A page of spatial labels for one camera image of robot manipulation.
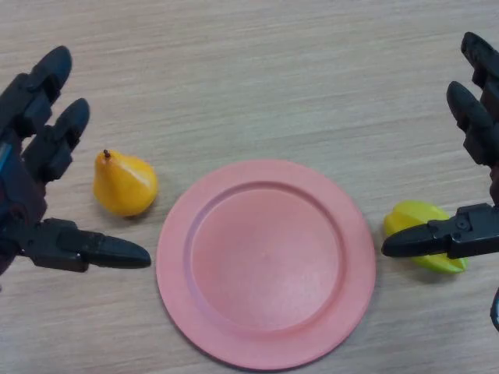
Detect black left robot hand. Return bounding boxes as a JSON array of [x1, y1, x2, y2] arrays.
[[0, 45, 152, 278]]

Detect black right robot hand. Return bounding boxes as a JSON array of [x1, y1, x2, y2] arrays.
[[380, 31, 499, 270]]

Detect yellow pear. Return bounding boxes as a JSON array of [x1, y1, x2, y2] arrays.
[[92, 149, 160, 218]]

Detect pink round plate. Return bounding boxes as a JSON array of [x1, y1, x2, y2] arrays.
[[155, 158, 377, 372]]

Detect yellow-green starfruit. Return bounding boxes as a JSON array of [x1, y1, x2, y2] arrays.
[[383, 199, 470, 275]]

